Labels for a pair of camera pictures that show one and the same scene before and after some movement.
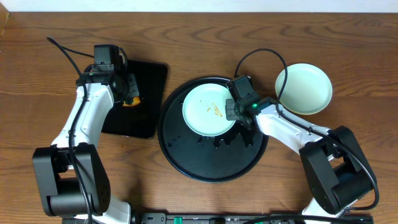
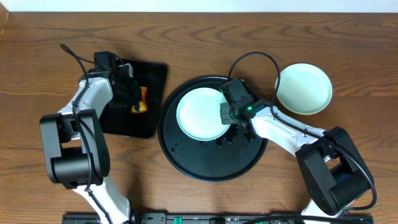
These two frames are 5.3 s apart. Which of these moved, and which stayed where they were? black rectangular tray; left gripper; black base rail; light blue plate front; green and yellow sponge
Moved: light blue plate front; green and yellow sponge
Stayed: black base rail; left gripper; black rectangular tray
